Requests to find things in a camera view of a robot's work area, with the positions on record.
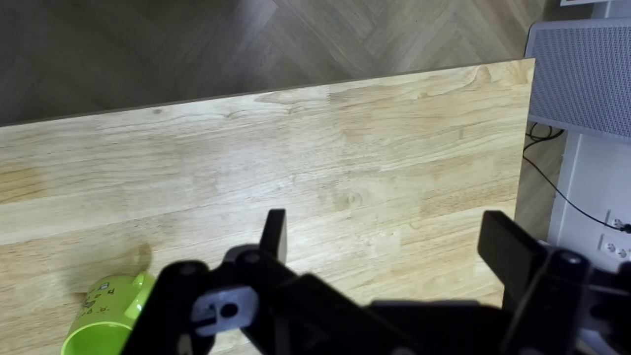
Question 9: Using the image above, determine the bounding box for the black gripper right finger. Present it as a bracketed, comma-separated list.
[476, 210, 547, 307]

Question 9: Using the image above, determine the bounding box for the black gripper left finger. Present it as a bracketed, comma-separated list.
[260, 208, 287, 262]

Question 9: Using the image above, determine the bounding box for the white air purifier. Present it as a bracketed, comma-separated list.
[524, 17, 631, 139]

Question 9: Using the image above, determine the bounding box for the black power cable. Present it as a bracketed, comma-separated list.
[522, 124, 631, 232]

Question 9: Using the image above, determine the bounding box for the green ceramic mug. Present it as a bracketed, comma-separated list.
[60, 272, 155, 355]

